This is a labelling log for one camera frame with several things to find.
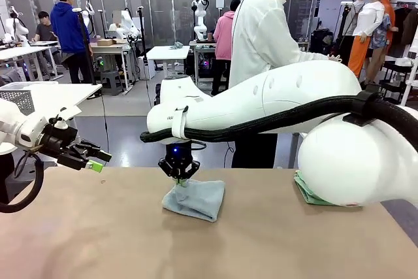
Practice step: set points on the brown cardboard box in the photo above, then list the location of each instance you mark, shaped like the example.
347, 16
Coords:
110, 42

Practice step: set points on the light grey-blue towel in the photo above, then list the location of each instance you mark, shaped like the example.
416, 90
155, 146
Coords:
199, 200

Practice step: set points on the small grey cloth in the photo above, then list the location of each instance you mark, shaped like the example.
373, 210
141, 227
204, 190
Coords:
177, 45

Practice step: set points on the dark grey plastic stool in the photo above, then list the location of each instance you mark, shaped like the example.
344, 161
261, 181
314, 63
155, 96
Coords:
111, 81

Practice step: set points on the long white work desk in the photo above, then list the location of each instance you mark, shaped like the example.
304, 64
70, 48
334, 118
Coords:
23, 52

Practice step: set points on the mannequin with orange shirt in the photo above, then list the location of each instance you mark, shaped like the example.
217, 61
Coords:
387, 11

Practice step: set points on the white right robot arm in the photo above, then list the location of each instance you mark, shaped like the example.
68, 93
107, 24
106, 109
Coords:
294, 96

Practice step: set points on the grey perforated basket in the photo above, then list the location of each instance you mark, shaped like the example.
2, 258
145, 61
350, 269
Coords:
19, 99

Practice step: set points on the seated person in dark shirt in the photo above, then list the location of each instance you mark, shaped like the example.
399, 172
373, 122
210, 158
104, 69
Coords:
44, 30

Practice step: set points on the mannequin with orange trousers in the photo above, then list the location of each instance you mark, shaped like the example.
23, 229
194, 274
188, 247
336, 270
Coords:
364, 24

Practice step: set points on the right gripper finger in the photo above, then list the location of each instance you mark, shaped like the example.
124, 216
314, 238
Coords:
170, 171
190, 171

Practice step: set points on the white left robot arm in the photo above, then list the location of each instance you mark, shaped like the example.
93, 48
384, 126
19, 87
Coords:
19, 128

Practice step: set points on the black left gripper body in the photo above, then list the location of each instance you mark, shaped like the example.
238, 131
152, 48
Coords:
57, 143

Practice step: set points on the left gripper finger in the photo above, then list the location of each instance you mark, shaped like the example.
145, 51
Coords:
96, 152
83, 164

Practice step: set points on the white lab robot arm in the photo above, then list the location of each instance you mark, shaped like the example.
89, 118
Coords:
14, 29
200, 14
125, 25

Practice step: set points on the green terry towel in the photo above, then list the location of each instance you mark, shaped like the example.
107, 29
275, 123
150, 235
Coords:
308, 194

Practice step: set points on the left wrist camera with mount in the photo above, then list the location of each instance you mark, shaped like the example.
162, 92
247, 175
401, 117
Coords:
61, 120

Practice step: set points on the white wall panel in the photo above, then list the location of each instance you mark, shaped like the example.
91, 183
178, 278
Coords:
219, 1

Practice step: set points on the person in white shirt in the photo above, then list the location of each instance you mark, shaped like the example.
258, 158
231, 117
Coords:
261, 40

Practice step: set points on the clothes rack with garments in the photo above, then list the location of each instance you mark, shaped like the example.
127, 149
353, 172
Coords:
406, 24

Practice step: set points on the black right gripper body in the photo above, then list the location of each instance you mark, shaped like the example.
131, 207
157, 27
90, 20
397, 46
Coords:
178, 155

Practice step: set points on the person's right hand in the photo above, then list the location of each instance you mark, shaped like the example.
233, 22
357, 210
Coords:
334, 57

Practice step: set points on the person in pink hoodie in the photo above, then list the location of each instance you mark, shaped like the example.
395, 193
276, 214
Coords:
223, 40

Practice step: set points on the person's right forearm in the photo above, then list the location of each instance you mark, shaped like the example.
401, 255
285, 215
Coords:
308, 56

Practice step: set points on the small white desk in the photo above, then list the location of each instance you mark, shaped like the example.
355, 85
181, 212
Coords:
166, 53

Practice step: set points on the black tripod pole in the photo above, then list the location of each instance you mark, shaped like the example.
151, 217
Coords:
85, 50

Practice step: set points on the person in blue hoodie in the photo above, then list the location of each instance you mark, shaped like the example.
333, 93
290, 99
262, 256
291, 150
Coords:
70, 27

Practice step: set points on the white table with basket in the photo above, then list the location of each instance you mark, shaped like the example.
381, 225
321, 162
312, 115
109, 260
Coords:
65, 92

